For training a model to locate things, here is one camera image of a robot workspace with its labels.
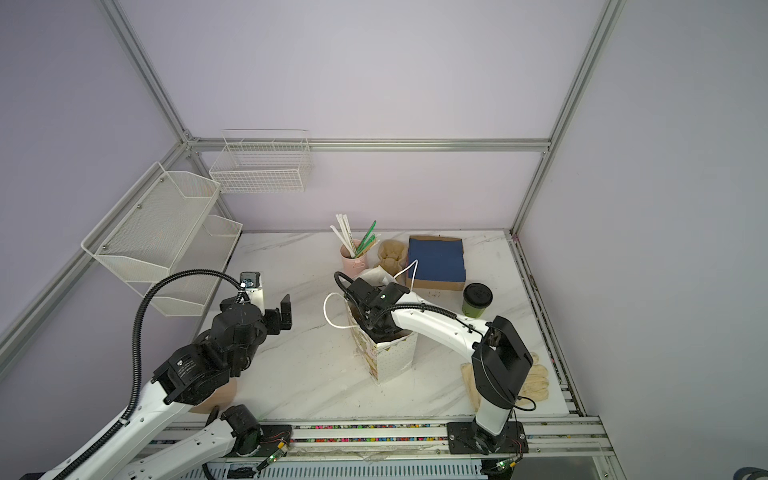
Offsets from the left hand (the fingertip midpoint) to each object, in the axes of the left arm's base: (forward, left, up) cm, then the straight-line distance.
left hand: (265, 299), depth 69 cm
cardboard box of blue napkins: (+33, -48, -27) cm, 64 cm away
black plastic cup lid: (+11, -56, -15) cm, 59 cm away
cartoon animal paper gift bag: (-10, -29, -11) cm, 32 cm away
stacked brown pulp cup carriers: (+36, -30, -25) cm, 53 cm away
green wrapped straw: (+30, -22, -12) cm, 39 cm away
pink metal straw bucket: (+26, -16, -20) cm, 37 cm away
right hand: (0, -25, -17) cm, 30 cm away
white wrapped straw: (+35, -14, -13) cm, 40 cm away
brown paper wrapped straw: (+27, -22, -12) cm, 37 cm away
